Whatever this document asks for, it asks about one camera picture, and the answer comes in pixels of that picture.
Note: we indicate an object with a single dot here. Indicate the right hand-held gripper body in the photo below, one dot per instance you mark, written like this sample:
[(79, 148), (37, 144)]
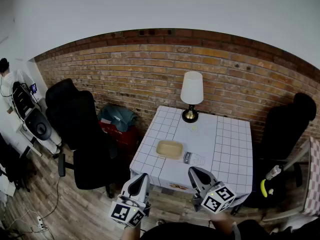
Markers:
[(212, 196)]

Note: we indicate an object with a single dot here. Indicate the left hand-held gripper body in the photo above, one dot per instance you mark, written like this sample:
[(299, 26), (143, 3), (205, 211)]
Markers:
[(132, 199)]

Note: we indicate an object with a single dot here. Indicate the tan rectangular tray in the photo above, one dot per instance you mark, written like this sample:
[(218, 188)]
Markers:
[(160, 155)]

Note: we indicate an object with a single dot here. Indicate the person's left forearm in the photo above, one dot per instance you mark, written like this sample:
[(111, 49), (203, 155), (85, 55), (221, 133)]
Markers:
[(131, 234)]

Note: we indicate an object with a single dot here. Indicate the person's right forearm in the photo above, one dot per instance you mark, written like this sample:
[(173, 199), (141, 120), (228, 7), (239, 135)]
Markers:
[(222, 224)]

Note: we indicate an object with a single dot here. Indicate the person's black clothing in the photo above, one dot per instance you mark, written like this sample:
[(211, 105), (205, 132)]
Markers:
[(187, 232)]

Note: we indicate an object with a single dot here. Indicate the white grid tablecloth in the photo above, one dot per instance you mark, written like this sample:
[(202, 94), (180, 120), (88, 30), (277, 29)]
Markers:
[(230, 154)]

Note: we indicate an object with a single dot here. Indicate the yellow banana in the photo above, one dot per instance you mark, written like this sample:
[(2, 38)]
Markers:
[(263, 187)]

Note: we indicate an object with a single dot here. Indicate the small white round object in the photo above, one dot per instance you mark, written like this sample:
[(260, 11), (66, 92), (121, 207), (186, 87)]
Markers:
[(270, 191)]

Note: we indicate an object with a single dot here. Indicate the white bottle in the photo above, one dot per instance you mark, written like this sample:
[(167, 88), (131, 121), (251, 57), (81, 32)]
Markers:
[(273, 172)]

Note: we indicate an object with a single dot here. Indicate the black office chair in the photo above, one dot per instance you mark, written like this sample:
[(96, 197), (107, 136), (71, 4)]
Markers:
[(82, 134), (280, 139)]

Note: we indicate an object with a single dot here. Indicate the white power strip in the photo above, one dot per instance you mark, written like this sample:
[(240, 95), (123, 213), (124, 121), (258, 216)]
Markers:
[(40, 222)]

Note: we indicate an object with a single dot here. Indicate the checkered cloth table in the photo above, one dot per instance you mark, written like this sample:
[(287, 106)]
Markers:
[(313, 179)]

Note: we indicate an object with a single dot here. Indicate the white shade table lamp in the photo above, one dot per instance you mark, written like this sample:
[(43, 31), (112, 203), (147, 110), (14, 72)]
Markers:
[(192, 89)]

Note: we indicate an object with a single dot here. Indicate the white low bench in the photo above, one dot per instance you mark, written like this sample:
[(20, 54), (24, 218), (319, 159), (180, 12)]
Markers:
[(26, 136)]

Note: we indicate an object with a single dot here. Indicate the black backpack device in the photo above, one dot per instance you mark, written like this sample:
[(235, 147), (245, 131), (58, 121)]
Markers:
[(22, 101)]

